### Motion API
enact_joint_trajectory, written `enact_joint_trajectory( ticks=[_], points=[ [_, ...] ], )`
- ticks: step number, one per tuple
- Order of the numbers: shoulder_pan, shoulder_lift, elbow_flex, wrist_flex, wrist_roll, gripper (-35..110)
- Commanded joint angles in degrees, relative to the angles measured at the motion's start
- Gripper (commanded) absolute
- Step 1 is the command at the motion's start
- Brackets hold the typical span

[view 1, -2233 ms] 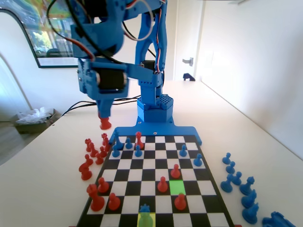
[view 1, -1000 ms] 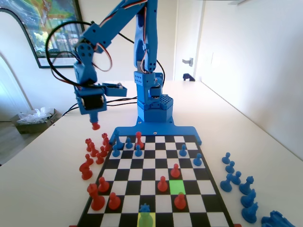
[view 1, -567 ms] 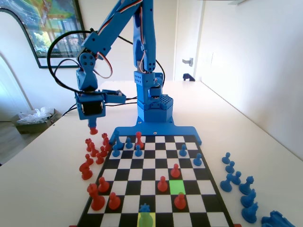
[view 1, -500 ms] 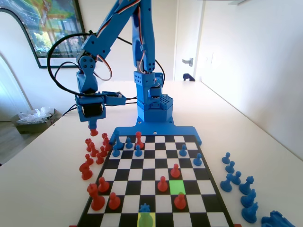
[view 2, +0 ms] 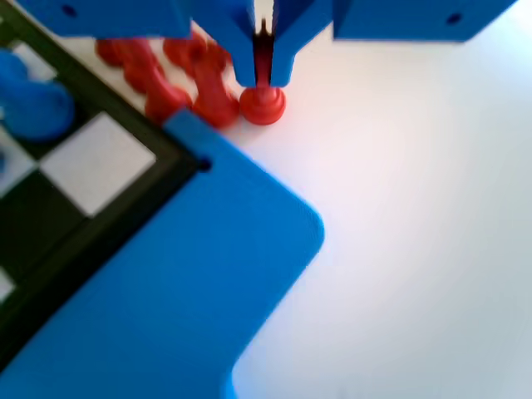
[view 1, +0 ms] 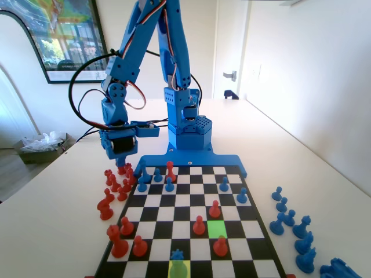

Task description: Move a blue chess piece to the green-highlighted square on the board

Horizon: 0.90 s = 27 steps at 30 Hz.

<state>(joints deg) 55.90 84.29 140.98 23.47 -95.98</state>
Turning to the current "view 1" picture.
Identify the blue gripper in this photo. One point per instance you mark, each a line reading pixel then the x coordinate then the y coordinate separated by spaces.
pixel 121 146

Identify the red bishop chess piece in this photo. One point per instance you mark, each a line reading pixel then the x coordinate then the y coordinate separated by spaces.
pixel 131 178
pixel 120 170

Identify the blue queen chess piece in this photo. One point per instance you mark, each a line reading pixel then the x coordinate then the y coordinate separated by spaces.
pixel 177 256

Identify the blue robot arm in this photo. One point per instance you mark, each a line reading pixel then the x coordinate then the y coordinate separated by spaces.
pixel 189 139

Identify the red pawn chess piece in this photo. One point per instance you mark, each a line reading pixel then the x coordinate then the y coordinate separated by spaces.
pixel 126 228
pixel 220 248
pixel 198 227
pixel 126 186
pixel 214 210
pixel 122 196
pixel 139 248
pixel 109 195

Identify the blue king chess piece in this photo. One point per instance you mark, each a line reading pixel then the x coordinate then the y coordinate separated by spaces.
pixel 145 176

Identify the red piece back row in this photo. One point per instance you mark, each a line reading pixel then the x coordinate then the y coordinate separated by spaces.
pixel 171 173

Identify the blue bishop chess piece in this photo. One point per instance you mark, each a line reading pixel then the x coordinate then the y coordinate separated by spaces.
pixel 302 228
pixel 277 226

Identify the blue knight chess piece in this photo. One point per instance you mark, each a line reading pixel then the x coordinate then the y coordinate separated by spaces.
pixel 306 262
pixel 304 244

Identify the blue rook chess piece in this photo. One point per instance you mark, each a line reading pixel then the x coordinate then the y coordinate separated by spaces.
pixel 333 270

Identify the black white chessboard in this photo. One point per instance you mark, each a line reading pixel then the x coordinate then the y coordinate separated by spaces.
pixel 185 208

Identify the clear plastic bag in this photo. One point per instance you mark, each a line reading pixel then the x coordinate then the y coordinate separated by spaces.
pixel 43 142

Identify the cardboard box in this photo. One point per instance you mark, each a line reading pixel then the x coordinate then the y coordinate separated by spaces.
pixel 37 157

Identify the blue table clamp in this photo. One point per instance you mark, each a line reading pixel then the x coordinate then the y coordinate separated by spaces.
pixel 230 95

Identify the black framed poster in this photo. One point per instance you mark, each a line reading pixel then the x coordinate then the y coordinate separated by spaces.
pixel 72 34

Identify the white door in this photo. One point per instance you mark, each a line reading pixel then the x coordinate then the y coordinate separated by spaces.
pixel 229 34

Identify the blue base plate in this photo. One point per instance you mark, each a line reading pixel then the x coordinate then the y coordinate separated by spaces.
pixel 203 159

